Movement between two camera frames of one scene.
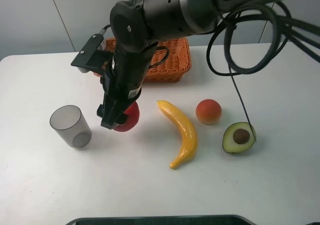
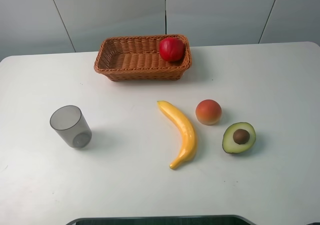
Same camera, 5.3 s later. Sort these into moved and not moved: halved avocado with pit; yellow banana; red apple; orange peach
Moved: red apple
Not moved: orange peach; halved avocado with pit; yellow banana
